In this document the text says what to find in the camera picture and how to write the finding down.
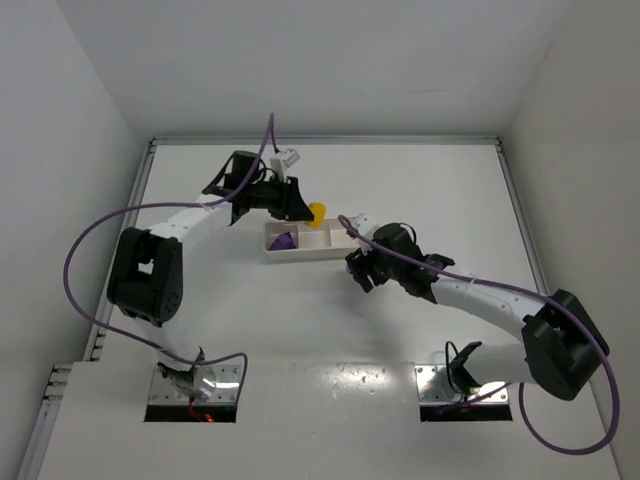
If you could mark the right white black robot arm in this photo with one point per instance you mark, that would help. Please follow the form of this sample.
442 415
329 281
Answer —
557 345

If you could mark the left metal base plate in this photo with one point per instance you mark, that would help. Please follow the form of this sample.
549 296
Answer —
211 386

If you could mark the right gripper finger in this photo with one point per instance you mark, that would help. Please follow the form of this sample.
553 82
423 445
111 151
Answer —
363 279
359 260

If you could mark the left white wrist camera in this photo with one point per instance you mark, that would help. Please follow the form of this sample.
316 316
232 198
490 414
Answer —
282 161

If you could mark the metal base plate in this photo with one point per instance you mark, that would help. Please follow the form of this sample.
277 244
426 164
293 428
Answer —
211 386
434 390

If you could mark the yellow rounded lego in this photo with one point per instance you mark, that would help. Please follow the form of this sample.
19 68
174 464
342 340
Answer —
318 211

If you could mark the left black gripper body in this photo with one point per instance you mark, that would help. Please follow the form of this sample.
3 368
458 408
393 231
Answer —
291 197

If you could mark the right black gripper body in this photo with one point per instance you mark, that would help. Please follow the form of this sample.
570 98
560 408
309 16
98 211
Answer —
370 265

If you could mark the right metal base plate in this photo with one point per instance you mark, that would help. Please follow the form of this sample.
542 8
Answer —
434 390

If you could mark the white three-compartment tray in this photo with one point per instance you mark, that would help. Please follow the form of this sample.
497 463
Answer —
329 242

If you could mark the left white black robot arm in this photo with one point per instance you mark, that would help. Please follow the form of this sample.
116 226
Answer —
146 281

